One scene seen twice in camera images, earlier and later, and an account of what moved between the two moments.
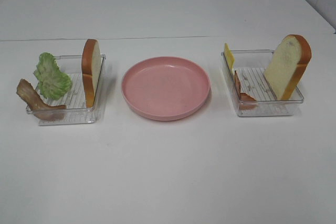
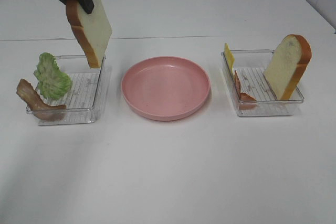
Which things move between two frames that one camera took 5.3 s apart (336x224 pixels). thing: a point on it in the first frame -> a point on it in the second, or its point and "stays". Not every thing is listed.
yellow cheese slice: x=230 y=56 stays
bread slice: x=91 y=70 -> x=93 y=30
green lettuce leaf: x=53 y=82 stays
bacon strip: x=27 y=94 stays
